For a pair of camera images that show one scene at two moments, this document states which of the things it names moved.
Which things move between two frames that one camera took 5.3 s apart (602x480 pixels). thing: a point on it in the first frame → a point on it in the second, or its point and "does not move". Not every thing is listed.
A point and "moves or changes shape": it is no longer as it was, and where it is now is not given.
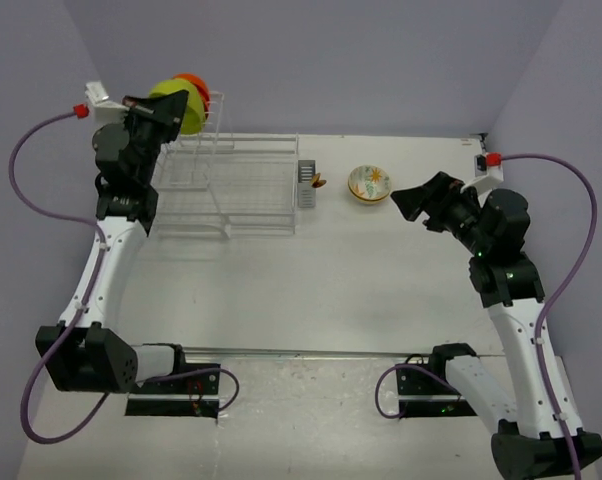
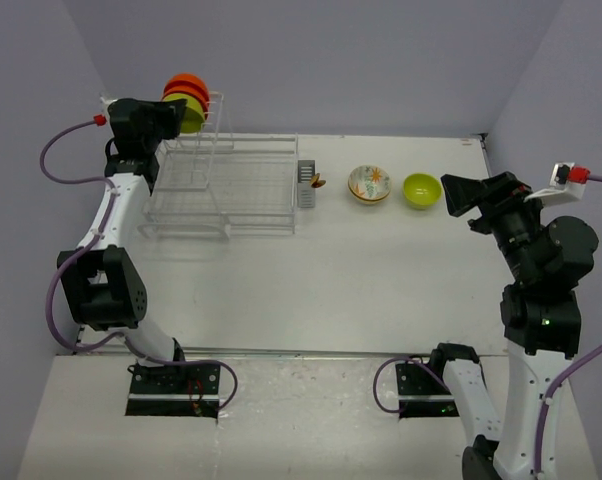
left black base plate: [186, 395] does not move
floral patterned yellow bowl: [369, 183] does not move
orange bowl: [198, 82] does not move
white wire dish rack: [217, 185] does not move
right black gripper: [436, 201] → [464, 193]
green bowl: [195, 112] moves or changes shape
